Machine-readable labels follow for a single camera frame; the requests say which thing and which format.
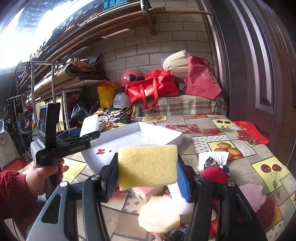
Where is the pink red fabric bag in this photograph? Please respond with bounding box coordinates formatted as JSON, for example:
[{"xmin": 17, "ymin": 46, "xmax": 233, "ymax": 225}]
[{"xmin": 184, "ymin": 56, "xmax": 222, "ymax": 100}]

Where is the brown door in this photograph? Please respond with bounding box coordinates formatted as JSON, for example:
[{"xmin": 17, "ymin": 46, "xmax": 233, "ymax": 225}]
[{"xmin": 201, "ymin": 0, "xmax": 296, "ymax": 167}]

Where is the black plastic bag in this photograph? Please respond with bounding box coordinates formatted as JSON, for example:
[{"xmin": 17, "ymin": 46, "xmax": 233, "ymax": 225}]
[{"xmin": 69, "ymin": 97, "xmax": 93, "ymax": 128}]

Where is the person's left hand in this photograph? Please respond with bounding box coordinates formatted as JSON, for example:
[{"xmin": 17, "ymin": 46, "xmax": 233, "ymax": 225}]
[{"xmin": 25, "ymin": 158, "xmax": 65, "ymax": 197}]

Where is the red tote bag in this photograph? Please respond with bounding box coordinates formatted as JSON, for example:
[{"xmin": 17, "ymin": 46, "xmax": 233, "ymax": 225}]
[{"xmin": 125, "ymin": 70, "xmax": 179, "ymax": 110}]

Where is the fruit print tablecloth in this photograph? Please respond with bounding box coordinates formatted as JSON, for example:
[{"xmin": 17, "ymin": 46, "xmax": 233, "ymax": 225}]
[{"xmin": 18, "ymin": 114, "xmax": 296, "ymax": 241}]

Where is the white plastic case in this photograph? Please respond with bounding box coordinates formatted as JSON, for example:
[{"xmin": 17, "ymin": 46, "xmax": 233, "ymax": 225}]
[{"xmin": 80, "ymin": 114, "xmax": 100, "ymax": 137}]

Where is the person's left forearm red sleeve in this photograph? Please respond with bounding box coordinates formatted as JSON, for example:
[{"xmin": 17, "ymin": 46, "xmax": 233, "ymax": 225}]
[{"xmin": 0, "ymin": 170, "xmax": 38, "ymax": 219}]

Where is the white cardboard box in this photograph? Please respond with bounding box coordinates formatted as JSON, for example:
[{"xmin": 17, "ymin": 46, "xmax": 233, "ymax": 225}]
[{"xmin": 80, "ymin": 122, "xmax": 183, "ymax": 174}]

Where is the dark braided scrunchie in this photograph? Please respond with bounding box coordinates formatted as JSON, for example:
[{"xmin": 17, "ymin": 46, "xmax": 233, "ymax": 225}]
[{"xmin": 168, "ymin": 227, "xmax": 188, "ymax": 241}]

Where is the pink plush cloth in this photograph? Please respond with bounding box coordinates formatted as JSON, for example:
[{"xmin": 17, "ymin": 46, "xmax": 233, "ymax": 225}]
[{"xmin": 238, "ymin": 183, "xmax": 265, "ymax": 212}]

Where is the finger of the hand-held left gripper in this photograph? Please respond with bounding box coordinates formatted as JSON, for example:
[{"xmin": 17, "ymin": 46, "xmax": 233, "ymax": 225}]
[
  {"xmin": 56, "ymin": 129, "xmax": 82, "ymax": 139},
  {"xmin": 56, "ymin": 130, "xmax": 101, "ymax": 143}
]

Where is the cream foam roll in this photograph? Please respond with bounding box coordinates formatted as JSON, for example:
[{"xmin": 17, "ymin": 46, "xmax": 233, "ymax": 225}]
[{"xmin": 162, "ymin": 49, "xmax": 190, "ymax": 79}]

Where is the white helmet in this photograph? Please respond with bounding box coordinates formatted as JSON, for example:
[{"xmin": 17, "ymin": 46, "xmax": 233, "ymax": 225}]
[{"xmin": 113, "ymin": 91, "xmax": 130, "ymax": 110}]

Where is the pink helmet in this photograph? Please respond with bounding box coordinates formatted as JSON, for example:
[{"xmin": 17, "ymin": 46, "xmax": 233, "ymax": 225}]
[{"xmin": 121, "ymin": 70, "xmax": 146, "ymax": 87}]

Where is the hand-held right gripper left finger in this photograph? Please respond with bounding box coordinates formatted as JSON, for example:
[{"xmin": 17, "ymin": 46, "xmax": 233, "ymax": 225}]
[{"xmin": 25, "ymin": 153, "xmax": 119, "ymax": 241}]

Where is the cream foam block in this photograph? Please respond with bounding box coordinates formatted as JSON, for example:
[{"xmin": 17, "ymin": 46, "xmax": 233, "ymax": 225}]
[{"xmin": 138, "ymin": 195, "xmax": 181, "ymax": 234}]

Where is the plaid furniture cover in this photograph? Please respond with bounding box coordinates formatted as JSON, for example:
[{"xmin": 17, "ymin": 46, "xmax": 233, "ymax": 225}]
[{"xmin": 132, "ymin": 95, "xmax": 227, "ymax": 117}]

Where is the black white patterned scrunchie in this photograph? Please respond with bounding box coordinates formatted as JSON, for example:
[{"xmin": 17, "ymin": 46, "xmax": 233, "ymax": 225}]
[{"xmin": 203, "ymin": 156, "xmax": 230, "ymax": 173}]

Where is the white cloth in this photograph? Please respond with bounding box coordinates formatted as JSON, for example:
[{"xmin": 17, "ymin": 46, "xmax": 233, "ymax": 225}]
[{"xmin": 198, "ymin": 152, "xmax": 229, "ymax": 172}]

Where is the metal clothes rack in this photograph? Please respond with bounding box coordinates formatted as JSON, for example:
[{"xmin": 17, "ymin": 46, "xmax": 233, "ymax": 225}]
[{"xmin": 8, "ymin": 61, "xmax": 66, "ymax": 130}]

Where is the yellow sponge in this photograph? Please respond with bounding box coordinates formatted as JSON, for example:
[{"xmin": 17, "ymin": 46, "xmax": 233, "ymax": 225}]
[{"xmin": 117, "ymin": 144, "xmax": 178, "ymax": 192}]

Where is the red plastic bag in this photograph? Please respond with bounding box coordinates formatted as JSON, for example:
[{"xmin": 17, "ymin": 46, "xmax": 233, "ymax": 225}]
[{"xmin": 232, "ymin": 120, "xmax": 270, "ymax": 146}]

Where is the yellow shopping bag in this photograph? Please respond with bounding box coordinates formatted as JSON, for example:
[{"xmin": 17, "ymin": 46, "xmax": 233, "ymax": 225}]
[{"xmin": 97, "ymin": 81, "xmax": 121, "ymax": 108}]

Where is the brown bag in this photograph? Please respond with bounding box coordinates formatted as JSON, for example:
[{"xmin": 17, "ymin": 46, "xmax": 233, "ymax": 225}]
[{"xmin": 65, "ymin": 53, "xmax": 103, "ymax": 78}]

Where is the white foam strip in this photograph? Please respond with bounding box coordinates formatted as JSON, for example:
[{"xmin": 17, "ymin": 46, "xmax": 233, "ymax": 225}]
[{"xmin": 168, "ymin": 183, "xmax": 195, "ymax": 216}]

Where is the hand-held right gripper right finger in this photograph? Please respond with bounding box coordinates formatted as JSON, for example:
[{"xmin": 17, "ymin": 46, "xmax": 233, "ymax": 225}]
[{"xmin": 177, "ymin": 160, "xmax": 269, "ymax": 241}]

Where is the red plush ball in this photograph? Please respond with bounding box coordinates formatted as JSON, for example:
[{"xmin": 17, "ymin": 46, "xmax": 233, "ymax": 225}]
[{"xmin": 199, "ymin": 166, "xmax": 228, "ymax": 186}]

